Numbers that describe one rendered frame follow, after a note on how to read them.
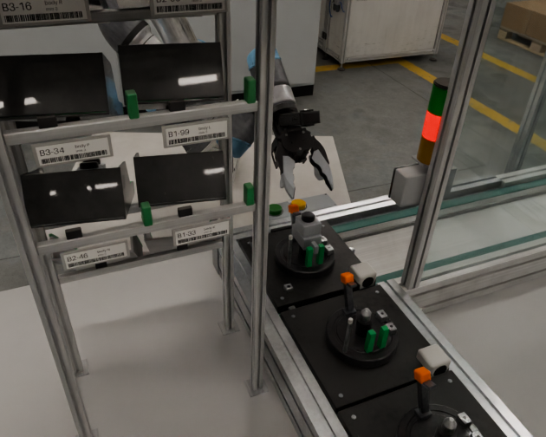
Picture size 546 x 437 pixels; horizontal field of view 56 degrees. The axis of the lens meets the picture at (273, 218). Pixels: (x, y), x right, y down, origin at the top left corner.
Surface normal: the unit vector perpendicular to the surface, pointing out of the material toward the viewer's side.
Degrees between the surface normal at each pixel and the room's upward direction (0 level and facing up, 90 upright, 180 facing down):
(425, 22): 90
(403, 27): 90
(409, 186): 90
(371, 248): 0
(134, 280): 0
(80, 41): 90
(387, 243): 0
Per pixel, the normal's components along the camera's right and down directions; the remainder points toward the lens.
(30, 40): 0.37, 0.55
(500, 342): 0.04, -0.81
